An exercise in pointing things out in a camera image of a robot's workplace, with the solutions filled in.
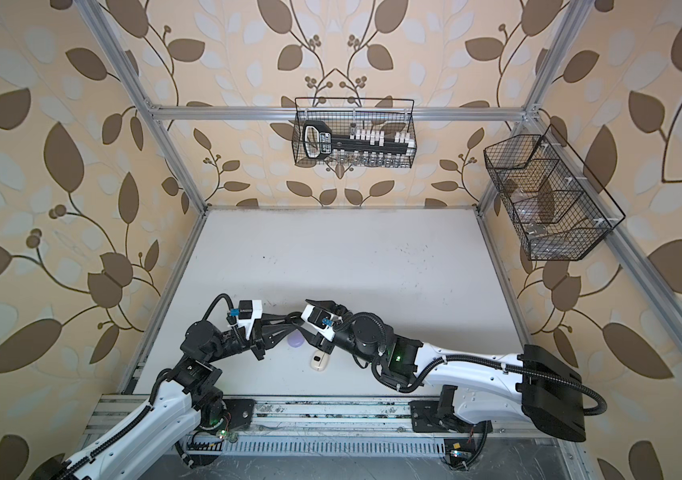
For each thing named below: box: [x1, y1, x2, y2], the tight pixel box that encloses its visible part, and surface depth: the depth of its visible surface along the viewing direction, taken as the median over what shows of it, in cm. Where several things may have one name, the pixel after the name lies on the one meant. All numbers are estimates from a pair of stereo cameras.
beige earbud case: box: [310, 350, 330, 372], surface depth 84 cm
